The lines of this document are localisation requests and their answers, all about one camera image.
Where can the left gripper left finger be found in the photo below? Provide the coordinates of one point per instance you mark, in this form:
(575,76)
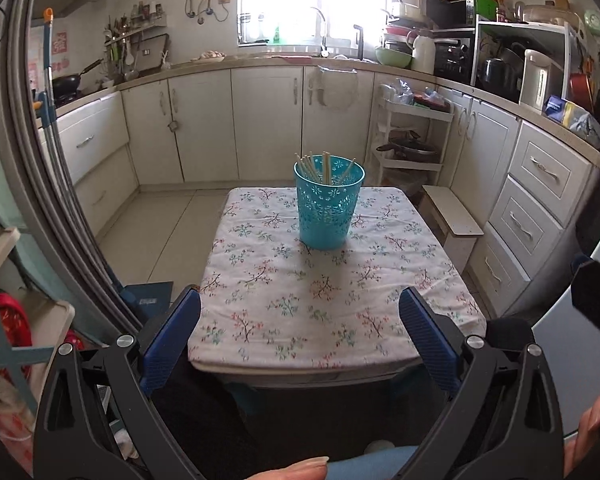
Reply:
(73,439)

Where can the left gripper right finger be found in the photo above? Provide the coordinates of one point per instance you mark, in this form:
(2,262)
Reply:
(501,419)

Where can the bamboo chopstick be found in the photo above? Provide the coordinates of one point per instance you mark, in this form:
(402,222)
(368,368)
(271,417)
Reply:
(318,176)
(346,172)
(326,168)
(300,168)
(307,169)

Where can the kitchen faucet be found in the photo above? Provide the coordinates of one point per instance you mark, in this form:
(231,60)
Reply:
(322,31)

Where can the person's right hand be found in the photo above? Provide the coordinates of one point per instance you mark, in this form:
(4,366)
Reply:
(587,435)

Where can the person's left hand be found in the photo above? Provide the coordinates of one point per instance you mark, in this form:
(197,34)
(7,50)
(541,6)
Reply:
(311,469)

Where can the blue dustpan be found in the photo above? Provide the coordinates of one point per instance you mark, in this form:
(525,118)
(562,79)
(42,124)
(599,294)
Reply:
(148,299)

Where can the small white stool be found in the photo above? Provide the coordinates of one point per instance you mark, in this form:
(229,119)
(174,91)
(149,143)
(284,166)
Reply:
(451,223)

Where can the floral white tablecloth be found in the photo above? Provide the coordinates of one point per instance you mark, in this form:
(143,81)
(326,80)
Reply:
(271,304)

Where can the white electric kettle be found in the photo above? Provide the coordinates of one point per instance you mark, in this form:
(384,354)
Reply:
(541,79)

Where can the black pot on rack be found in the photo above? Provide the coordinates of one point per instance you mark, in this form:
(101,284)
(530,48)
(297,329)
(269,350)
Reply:
(406,145)

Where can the white storage rack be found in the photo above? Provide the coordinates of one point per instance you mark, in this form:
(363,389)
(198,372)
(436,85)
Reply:
(398,106)

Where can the blue perforated plastic basket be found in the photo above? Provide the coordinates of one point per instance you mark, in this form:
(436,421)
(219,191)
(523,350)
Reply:
(325,211)

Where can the white thermos jug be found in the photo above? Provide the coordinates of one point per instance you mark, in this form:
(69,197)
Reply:
(423,50)

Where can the green bowl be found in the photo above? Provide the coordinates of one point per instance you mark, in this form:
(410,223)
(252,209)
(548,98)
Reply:
(393,58)

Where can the black frying pan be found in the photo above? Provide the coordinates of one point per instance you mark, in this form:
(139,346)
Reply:
(69,84)

